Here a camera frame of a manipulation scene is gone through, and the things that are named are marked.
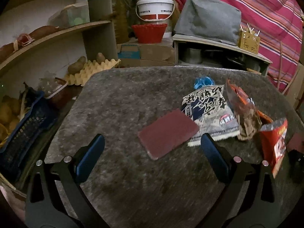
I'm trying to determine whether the red snack packet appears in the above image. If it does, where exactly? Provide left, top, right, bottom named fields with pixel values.
left=259, top=118, right=288, bottom=178

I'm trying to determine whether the brown paper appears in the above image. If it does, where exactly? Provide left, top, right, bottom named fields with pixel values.
left=236, top=109, right=262, bottom=141

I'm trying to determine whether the black white noodle packet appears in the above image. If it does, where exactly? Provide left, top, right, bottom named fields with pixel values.
left=181, top=85, right=240, bottom=147

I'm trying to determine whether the orange snack bag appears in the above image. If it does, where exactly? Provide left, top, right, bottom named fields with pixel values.
left=225, top=79, right=273, bottom=124

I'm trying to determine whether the dark red box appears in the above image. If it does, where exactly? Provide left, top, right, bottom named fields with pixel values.
left=138, top=109, right=199, bottom=160

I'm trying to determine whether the blue plastic bag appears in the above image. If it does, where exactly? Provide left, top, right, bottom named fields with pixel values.
left=194, top=76, right=215, bottom=90

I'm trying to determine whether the grey shaggy table mat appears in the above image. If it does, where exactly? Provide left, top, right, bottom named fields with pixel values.
left=45, top=67, right=303, bottom=227

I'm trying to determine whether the wooden broom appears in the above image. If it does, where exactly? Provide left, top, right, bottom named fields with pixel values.
left=277, top=41, right=301, bottom=94

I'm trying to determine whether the dark blue plastic crate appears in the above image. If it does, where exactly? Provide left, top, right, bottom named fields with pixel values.
left=1, top=91, right=58, bottom=184

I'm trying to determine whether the wooden chopstick holder box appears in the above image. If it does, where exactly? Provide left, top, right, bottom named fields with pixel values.
left=238, top=24, right=260, bottom=55

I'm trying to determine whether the yellow egg carton tray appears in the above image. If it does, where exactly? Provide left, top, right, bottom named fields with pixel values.
left=64, top=59, right=121, bottom=86

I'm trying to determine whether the red striped hanging cloth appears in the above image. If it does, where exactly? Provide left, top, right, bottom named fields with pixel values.
left=175, top=0, right=302, bottom=87

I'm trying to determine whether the cardboard box under bowl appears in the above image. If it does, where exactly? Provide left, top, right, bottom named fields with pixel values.
left=117, top=42, right=175, bottom=67

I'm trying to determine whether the grey fabric cover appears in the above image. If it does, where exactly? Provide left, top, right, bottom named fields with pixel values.
left=174, top=0, right=241, bottom=45

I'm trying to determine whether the red plastic bowl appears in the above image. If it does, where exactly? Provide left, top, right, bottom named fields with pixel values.
left=132, top=24, right=167, bottom=44

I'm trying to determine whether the wooden corner shelf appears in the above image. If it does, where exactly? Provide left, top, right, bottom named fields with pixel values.
left=1, top=0, right=118, bottom=76

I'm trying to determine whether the white plastic bucket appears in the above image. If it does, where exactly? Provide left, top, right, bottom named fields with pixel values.
left=135, top=0, right=175, bottom=22

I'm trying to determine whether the large yellow oil jug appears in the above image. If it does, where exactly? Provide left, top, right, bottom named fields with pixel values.
left=112, top=0, right=132, bottom=44

